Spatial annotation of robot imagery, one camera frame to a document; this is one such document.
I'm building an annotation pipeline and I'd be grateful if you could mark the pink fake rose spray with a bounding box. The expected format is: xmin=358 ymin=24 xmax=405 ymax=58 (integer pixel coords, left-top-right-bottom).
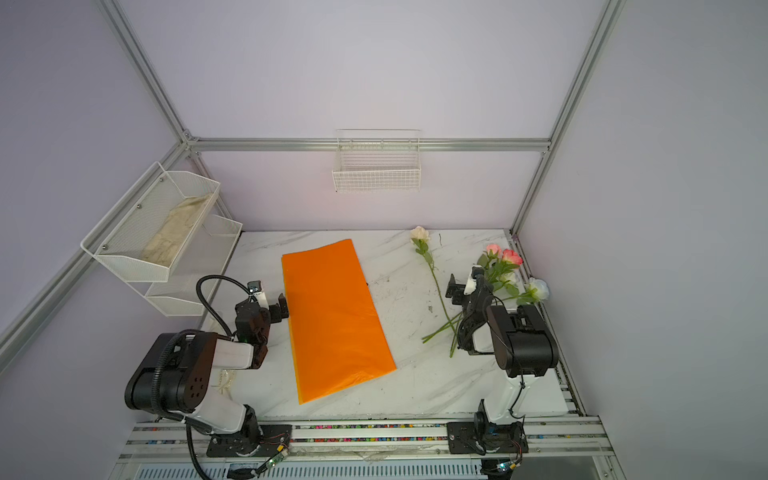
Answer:
xmin=421 ymin=244 xmax=523 ymax=357

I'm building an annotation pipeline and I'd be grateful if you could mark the orange wrapping paper sheet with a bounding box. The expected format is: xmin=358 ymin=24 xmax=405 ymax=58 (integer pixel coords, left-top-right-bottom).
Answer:
xmin=282 ymin=239 xmax=396 ymax=404

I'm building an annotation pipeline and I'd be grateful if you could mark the cream fake rose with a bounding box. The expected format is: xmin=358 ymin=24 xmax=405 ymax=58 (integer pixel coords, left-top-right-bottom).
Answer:
xmin=410 ymin=226 xmax=455 ymax=330

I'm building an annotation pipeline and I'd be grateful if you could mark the white fake rose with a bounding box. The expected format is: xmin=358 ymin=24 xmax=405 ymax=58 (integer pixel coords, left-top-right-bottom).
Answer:
xmin=516 ymin=278 xmax=550 ymax=305

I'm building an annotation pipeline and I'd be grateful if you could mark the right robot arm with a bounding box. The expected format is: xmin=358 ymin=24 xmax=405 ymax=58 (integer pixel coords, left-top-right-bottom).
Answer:
xmin=445 ymin=265 xmax=559 ymax=424

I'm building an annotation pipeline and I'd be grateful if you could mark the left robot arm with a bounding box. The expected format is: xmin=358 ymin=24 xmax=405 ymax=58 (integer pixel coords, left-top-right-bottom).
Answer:
xmin=124 ymin=294 xmax=289 ymax=443

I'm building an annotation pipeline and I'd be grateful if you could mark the lower white mesh shelf basket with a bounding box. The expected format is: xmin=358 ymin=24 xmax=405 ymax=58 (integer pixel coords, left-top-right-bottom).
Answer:
xmin=144 ymin=214 xmax=242 ymax=317

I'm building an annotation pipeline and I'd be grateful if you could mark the white mesh shelf basket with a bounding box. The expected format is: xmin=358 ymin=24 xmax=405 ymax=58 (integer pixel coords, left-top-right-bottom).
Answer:
xmin=144 ymin=214 xmax=242 ymax=317
xmin=80 ymin=163 xmax=220 ymax=283

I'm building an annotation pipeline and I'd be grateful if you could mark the beige cloth in basket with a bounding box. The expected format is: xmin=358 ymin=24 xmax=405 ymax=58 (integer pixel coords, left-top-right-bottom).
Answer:
xmin=141 ymin=194 xmax=211 ymax=267

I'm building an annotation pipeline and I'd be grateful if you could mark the upper white mesh shelf basket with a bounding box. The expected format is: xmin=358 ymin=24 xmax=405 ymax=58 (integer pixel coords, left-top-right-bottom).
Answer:
xmin=80 ymin=163 xmax=220 ymax=283

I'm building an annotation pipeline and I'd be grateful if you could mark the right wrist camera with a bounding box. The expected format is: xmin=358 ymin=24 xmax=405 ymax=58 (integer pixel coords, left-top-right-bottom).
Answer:
xmin=463 ymin=265 xmax=485 ymax=296

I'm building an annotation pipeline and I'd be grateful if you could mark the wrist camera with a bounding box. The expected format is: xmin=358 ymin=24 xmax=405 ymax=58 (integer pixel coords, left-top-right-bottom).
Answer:
xmin=463 ymin=265 xmax=485 ymax=296
xmin=247 ymin=280 xmax=268 ymax=308

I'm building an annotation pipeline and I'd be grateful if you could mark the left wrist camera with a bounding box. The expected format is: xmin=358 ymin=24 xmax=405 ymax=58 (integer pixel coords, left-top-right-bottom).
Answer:
xmin=247 ymin=280 xmax=268 ymax=308

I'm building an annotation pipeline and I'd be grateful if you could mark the white string ribbon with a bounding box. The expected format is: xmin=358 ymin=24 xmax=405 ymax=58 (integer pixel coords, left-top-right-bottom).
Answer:
xmin=214 ymin=369 xmax=236 ymax=397

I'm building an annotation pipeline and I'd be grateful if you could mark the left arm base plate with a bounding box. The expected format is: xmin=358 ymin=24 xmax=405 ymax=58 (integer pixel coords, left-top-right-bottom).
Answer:
xmin=206 ymin=424 xmax=293 ymax=458

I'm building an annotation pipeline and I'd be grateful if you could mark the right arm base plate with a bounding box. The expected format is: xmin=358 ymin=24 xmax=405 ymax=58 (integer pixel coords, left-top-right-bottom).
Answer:
xmin=446 ymin=422 xmax=529 ymax=455

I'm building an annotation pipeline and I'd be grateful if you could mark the white wire wall basket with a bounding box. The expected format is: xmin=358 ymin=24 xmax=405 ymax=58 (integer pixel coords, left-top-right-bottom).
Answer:
xmin=332 ymin=129 xmax=422 ymax=193

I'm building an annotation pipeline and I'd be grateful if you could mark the aluminium rail front frame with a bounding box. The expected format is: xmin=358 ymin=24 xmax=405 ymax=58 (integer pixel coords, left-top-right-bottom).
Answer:
xmin=110 ymin=416 xmax=626 ymax=479

